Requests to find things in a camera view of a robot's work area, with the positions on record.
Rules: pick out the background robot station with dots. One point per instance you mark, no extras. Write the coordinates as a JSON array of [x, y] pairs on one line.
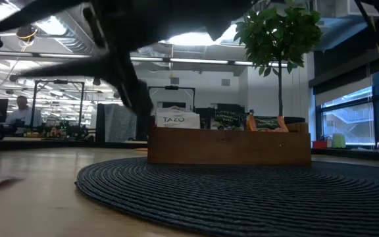
[[59, 81]]

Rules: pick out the black ceiling sensor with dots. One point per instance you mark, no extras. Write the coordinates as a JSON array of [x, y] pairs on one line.
[[26, 32]]

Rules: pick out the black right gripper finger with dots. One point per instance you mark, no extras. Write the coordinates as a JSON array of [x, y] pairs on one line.
[[77, 69], [137, 92]]

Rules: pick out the red box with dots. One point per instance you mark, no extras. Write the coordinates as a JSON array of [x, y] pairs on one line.
[[319, 144]]

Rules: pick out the green plant in black pot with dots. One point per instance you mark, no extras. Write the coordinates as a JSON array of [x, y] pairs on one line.
[[280, 36]]

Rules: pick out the person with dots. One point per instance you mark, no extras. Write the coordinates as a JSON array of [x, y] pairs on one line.
[[23, 113]]

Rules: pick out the wooden compartment tray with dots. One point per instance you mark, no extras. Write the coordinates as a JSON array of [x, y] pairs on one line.
[[229, 148]]

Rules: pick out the silver ceiling duct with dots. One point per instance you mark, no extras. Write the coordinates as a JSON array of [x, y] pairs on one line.
[[74, 33]]

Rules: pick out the white ceiling vent box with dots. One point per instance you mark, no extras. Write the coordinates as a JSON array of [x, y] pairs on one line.
[[350, 8]]

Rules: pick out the long ceiling light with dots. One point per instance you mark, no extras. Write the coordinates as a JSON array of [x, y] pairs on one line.
[[64, 55]]

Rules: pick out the black window frame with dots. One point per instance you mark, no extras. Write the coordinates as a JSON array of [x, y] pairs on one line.
[[377, 118]]

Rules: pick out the round dark woven placemat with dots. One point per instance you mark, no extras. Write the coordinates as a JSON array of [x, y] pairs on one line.
[[242, 197]]

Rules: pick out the pale green cup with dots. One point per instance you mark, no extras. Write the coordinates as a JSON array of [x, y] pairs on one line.
[[339, 141]]

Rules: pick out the black window desk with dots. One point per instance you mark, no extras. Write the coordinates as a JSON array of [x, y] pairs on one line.
[[357, 154]]

